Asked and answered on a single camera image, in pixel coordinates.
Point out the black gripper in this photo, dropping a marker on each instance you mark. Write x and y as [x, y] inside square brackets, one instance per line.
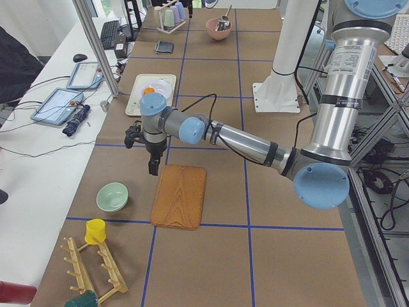
[154, 148]

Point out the orange mandarin fruit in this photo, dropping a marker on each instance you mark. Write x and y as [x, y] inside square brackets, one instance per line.
[148, 90]

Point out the white round plate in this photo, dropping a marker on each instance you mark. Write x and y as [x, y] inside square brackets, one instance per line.
[158, 86]

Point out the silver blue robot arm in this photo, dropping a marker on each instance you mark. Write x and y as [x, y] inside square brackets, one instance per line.
[317, 170]

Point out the wooden cutting board tray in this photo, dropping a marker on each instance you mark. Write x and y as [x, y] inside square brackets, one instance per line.
[179, 199]

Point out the cream bear print tray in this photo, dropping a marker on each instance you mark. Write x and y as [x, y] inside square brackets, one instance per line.
[133, 105]

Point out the mint green bowl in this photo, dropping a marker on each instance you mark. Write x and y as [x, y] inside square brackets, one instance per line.
[112, 197]

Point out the small metal cylinder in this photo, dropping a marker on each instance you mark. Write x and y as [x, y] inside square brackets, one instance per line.
[104, 105]

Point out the yellow cup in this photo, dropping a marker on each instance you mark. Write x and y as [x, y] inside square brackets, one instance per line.
[95, 231]

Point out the folded navy umbrella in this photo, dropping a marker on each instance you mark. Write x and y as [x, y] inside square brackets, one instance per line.
[73, 124]

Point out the blue teach pendant near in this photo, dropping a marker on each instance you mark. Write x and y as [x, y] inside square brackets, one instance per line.
[58, 107]

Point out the blue teach pendant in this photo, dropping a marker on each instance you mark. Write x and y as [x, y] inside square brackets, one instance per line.
[85, 76]
[58, 107]

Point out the blue teach pendant far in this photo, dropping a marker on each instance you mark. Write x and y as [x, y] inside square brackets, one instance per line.
[85, 76]

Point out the folded grey cloth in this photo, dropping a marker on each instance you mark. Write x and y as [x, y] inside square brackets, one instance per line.
[163, 47]

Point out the small black box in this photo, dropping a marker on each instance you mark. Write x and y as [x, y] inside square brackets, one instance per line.
[120, 50]

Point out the black computer mouse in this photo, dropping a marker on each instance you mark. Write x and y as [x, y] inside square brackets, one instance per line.
[79, 57]

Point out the wooden cup rack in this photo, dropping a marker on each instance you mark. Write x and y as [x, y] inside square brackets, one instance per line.
[94, 269]

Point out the black keyboard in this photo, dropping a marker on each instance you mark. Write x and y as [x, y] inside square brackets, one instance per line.
[109, 33]

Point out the pale green cup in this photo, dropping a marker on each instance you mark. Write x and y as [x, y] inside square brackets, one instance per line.
[168, 18]

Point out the dark green cup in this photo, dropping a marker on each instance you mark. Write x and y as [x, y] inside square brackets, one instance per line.
[87, 299]

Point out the pink bowl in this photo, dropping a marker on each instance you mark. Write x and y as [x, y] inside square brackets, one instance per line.
[213, 31]

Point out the lavender cup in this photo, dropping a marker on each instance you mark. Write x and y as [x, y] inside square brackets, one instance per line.
[178, 11]

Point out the wooden cup stand far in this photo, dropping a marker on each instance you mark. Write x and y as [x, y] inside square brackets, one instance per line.
[159, 10]

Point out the metal scoop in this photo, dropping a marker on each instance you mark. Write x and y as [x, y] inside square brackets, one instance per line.
[223, 22]

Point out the red cup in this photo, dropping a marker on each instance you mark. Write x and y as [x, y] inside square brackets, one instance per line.
[14, 293]

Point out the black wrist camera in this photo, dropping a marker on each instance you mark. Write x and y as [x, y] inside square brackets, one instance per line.
[134, 134]

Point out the aluminium frame post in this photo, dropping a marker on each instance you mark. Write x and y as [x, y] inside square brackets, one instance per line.
[88, 26]

